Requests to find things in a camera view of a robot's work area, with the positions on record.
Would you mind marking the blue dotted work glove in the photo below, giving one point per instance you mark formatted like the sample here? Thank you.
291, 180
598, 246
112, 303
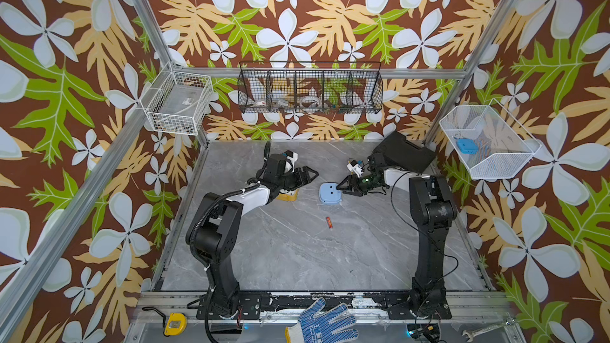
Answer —
318, 326

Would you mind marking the yellow tape measure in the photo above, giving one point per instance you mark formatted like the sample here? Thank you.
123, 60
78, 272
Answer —
176, 324

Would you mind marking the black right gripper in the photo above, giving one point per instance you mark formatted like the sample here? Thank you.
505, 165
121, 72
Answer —
345, 187

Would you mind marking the black wire basket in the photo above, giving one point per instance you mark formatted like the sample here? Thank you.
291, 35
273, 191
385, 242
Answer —
310, 87

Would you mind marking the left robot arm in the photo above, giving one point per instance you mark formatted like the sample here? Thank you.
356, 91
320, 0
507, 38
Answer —
213, 233

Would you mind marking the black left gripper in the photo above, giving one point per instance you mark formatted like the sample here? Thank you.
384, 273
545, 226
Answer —
305, 176

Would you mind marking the silver spanner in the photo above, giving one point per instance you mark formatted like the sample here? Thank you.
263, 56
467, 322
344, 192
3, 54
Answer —
470, 335

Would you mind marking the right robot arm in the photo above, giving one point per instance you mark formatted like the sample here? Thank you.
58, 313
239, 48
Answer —
433, 211

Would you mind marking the blue object in basket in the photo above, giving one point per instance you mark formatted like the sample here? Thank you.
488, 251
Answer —
467, 146

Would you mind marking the white wire basket right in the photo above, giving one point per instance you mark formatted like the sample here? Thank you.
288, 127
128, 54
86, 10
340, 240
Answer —
505, 145

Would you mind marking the black plastic tool case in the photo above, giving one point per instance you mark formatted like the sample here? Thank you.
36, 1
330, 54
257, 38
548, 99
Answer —
397, 150

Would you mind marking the white wire basket left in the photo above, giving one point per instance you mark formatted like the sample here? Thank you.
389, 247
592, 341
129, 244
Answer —
177, 100

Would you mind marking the white wire basket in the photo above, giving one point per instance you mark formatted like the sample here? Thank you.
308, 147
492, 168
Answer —
177, 100
505, 145

